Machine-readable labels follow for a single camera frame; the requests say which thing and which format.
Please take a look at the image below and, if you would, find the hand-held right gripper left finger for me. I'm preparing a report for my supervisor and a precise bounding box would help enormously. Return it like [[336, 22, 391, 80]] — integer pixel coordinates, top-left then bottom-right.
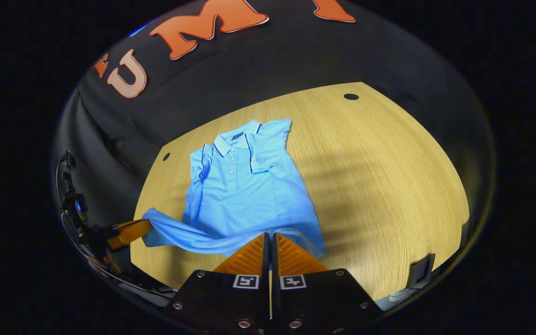
[[168, 233, 271, 335]]

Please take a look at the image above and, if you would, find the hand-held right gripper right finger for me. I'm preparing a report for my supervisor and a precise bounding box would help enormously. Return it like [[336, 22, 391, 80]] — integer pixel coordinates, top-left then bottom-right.
[[272, 233, 382, 335]]

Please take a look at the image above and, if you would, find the light blue polo T-shirt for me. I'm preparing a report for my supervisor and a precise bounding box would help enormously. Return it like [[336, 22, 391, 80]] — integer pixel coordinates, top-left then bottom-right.
[[141, 119, 327, 259]]

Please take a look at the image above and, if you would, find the white object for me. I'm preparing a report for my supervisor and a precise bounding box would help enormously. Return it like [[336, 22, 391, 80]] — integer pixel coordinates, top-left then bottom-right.
[[375, 288, 418, 311]]

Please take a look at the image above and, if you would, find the black table leg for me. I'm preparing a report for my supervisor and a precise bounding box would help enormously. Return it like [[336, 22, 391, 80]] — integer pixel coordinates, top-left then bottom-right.
[[408, 253, 436, 290]]

